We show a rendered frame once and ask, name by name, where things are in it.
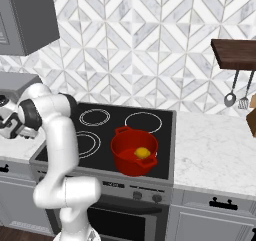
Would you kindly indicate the grey hanging ladle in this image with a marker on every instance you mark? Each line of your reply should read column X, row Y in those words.
column 229, row 99

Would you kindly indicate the grey box appliance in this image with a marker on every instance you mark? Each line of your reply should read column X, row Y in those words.
column 15, row 83

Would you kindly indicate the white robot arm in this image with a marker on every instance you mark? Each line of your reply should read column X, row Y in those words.
column 56, row 141

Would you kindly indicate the grey hanging spatula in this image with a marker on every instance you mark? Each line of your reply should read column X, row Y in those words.
column 244, row 102

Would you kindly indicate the yellow lemon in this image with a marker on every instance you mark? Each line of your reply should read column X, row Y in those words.
column 142, row 152

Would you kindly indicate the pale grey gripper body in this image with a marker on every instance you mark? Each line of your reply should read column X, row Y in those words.
column 28, row 133

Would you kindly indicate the grey wall cupboard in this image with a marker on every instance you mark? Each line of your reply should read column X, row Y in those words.
column 26, row 18

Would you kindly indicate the black hob with oven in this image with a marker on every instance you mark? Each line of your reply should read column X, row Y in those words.
column 100, row 141

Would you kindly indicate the grey cupboard door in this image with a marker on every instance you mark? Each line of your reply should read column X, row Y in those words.
column 20, row 205
column 206, row 225

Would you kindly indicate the brown wooden block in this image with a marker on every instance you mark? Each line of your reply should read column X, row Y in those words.
column 252, row 118

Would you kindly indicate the dark wooden shelf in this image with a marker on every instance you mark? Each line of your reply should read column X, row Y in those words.
column 235, row 53

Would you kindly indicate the grey oven knob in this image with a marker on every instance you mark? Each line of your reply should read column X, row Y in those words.
column 156, row 198
column 137, row 195

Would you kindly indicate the grey drawer front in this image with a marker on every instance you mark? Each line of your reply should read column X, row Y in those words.
column 20, row 171
column 200, row 200

